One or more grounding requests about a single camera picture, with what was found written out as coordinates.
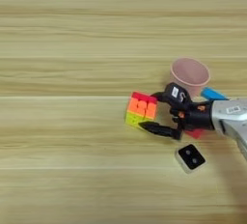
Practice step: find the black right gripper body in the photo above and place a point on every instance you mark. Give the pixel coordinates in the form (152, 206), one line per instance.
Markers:
(196, 117)

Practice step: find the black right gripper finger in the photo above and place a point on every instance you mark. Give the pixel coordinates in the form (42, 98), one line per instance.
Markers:
(159, 129)
(158, 96)

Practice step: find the red cube block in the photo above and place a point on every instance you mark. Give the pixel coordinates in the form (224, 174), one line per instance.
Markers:
(195, 134)

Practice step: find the colourful puzzle cube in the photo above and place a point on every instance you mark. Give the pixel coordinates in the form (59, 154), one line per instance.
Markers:
(141, 109)

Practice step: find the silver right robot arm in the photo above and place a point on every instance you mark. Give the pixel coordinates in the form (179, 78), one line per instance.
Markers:
(231, 118)

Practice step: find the blue rectangular block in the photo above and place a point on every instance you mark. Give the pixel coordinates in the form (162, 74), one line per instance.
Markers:
(212, 94)

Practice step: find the pink plastic cup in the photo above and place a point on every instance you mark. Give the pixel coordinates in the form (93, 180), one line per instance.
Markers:
(189, 73)

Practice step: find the black white square device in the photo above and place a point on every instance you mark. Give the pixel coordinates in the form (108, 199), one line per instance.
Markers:
(191, 157)

